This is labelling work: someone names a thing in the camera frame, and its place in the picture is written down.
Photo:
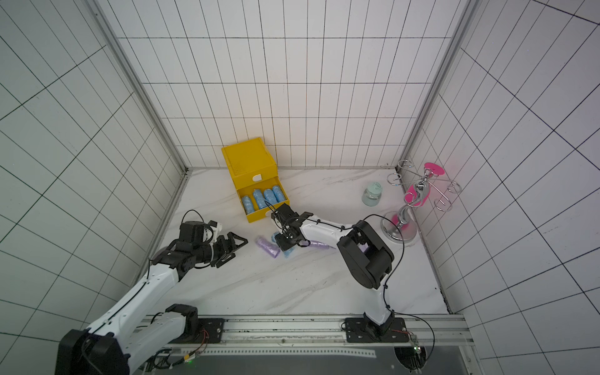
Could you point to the purple bag roll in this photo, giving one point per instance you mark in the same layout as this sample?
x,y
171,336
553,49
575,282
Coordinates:
x,y
268,246
319,245

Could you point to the yellow plastic drawer cabinet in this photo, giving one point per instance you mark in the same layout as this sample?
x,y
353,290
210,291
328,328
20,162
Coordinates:
x,y
251,166

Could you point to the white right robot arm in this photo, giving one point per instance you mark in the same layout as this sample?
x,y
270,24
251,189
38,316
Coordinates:
x,y
367,256

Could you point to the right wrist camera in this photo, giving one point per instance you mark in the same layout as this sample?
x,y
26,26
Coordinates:
x,y
283,213

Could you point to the pink metal cup rack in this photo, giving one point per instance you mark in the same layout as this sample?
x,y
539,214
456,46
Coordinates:
x,y
419,187

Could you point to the pale green jar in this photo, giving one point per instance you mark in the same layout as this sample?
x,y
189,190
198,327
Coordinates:
x,y
372,194

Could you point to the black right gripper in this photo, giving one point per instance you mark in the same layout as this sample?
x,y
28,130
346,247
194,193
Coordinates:
x,y
287,229

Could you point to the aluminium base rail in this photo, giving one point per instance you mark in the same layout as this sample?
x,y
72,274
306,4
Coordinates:
x,y
319,334

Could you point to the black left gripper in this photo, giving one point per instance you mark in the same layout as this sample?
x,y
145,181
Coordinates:
x,y
231,242

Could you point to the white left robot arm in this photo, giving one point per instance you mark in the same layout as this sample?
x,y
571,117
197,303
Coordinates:
x,y
115,343

